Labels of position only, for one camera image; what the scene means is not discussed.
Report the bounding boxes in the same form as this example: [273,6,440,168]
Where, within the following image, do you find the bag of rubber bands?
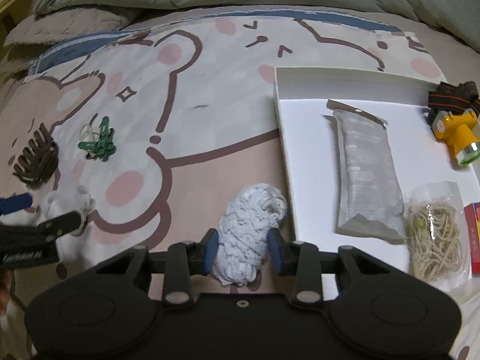
[403,181,471,284]

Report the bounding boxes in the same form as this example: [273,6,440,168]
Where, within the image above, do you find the colourful card box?
[464,202,480,278]

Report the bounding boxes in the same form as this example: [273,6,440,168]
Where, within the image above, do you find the yellow headlamp with strap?
[427,80,480,167]

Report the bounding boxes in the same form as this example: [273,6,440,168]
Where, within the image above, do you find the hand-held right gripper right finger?
[267,229,391,304]

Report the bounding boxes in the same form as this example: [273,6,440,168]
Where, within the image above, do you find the green plastic clips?
[77,116,118,162]

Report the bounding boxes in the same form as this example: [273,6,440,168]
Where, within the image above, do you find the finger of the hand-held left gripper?
[0,194,34,215]
[35,210,82,238]

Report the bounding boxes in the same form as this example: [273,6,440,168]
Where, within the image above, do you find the white cardboard box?
[273,66,480,301]

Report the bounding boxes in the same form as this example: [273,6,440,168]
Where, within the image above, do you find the grey foil packet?
[322,99,404,246]

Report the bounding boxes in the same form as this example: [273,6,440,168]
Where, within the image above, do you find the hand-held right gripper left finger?
[94,229,220,306]

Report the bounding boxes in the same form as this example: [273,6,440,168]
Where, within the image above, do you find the beige fuzzy pillow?
[4,5,141,47]

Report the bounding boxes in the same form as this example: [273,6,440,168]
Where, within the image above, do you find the white speckled rope bundle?
[212,183,289,289]

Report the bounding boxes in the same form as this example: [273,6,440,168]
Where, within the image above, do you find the brown hair claw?
[13,123,60,185]

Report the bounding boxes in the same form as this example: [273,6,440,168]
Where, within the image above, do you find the bear printed blanket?
[0,5,480,360]

